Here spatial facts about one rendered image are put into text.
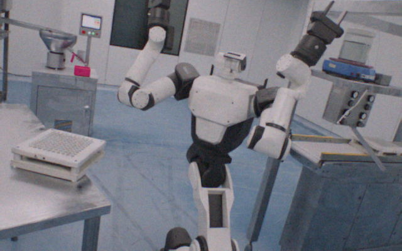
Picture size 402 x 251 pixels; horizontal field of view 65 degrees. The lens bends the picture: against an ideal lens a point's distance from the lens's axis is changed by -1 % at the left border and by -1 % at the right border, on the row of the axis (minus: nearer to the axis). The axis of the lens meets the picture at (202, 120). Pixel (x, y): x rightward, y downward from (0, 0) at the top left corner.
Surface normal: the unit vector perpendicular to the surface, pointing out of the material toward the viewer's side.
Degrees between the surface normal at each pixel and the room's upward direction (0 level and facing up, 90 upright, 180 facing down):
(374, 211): 90
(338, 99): 90
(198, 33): 90
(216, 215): 56
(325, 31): 83
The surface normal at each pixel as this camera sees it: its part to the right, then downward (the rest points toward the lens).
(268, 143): -0.26, 0.47
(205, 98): -0.47, 0.15
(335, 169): 0.36, 0.33
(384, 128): -0.91, -0.07
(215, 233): 0.35, -0.27
